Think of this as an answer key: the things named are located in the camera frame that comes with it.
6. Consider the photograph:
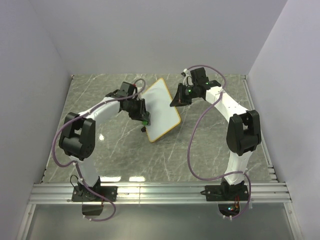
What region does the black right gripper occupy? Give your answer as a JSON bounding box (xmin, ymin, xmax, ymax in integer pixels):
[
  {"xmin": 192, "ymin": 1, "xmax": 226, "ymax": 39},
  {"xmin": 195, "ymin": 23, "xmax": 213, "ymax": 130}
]
[{"xmin": 170, "ymin": 83, "xmax": 198, "ymax": 108}]

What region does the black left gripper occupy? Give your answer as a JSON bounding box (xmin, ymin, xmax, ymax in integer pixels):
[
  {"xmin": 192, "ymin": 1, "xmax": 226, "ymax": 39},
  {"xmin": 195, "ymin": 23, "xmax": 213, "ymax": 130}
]
[{"xmin": 125, "ymin": 97, "xmax": 149, "ymax": 122}]

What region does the green whiteboard eraser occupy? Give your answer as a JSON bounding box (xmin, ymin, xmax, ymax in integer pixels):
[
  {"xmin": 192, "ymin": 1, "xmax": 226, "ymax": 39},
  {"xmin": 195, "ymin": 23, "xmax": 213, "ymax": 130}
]
[{"xmin": 142, "ymin": 120, "xmax": 150, "ymax": 126}]

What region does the yellow framed whiteboard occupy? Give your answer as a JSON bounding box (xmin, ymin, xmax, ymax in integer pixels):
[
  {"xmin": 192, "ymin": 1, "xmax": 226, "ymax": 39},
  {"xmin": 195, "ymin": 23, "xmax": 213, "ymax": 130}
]
[{"xmin": 142, "ymin": 78, "xmax": 181, "ymax": 143}]

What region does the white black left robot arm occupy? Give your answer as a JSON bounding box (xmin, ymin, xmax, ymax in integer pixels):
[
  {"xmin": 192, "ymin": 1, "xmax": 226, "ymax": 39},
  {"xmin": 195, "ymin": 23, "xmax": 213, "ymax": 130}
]
[{"xmin": 52, "ymin": 81, "xmax": 151, "ymax": 201}]

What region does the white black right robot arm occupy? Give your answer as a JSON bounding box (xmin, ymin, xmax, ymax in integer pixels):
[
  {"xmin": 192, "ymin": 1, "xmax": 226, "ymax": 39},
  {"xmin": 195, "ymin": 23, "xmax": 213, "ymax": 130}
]
[{"xmin": 170, "ymin": 65, "xmax": 262, "ymax": 201}]

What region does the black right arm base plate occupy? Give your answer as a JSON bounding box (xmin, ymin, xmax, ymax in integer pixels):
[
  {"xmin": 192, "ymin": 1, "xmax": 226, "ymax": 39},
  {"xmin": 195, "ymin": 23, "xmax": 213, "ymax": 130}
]
[{"xmin": 200, "ymin": 184, "xmax": 249, "ymax": 202}]

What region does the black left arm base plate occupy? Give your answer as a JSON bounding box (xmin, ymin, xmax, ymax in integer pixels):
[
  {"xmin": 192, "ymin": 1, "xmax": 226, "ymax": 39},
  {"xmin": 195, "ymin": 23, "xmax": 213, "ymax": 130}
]
[{"xmin": 71, "ymin": 185, "xmax": 118, "ymax": 202}]

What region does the aluminium rail frame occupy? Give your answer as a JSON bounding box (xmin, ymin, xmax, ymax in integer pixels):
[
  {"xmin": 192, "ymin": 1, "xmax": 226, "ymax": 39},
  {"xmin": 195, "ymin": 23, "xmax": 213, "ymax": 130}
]
[{"xmin": 16, "ymin": 73, "xmax": 303, "ymax": 240}]

